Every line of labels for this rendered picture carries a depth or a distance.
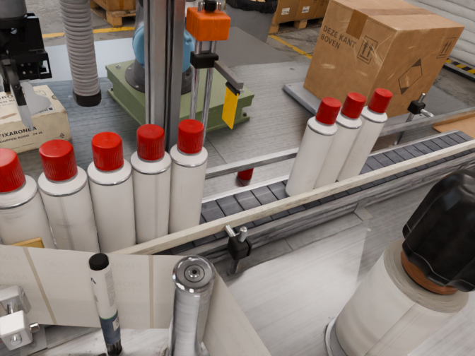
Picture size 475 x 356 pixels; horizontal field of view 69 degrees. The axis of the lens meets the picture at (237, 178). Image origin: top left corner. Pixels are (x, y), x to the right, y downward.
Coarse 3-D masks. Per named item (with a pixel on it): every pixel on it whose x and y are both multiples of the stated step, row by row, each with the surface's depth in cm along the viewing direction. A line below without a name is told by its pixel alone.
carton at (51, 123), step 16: (0, 96) 73; (48, 96) 76; (0, 112) 69; (16, 112) 70; (48, 112) 71; (64, 112) 73; (0, 128) 66; (16, 128) 68; (48, 128) 73; (64, 128) 75; (0, 144) 68; (16, 144) 70; (32, 144) 72
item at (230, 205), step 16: (416, 144) 90; (432, 144) 92; (448, 144) 93; (368, 160) 81; (384, 160) 82; (400, 160) 83; (448, 160) 87; (400, 176) 78; (240, 192) 66; (256, 192) 67; (272, 192) 68; (352, 192) 71; (208, 208) 62; (224, 208) 62; (240, 208) 63; (304, 208) 65; (256, 224) 61; (208, 240) 56
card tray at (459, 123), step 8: (448, 120) 112; (456, 120) 115; (464, 120) 117; (472, 120) 118; (440, 128) 110; (448, 128) 111; (456, 128) 111; (464, 128) 112; (472, 128) 113; (472, 136) 109
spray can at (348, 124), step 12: (348, 96) 58; (360, 96) 58; (348, 108) 58; (360, 108) 58; (336, 120) 60; (348, 120) 59; (360, 120) 61; (348, 132) 60; (336, 144) 62; (348, 144) 62; (336, 156) 63; (324, 168) 66; (336, 168) 65; (324, 180) 67
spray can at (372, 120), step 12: (372, 96) 62; (384, 96) 60; (372, 108) 62; (384, 108) 62; (372, 120) 62; (384, 120) 63; (360, 132) 65; (372, 132) 64; (360, 144) 66; (372, 144) 66; (348, 156) 69; (360, 156) 68; (348, 168) 70; (360, 168) 70; (336, 180) 73
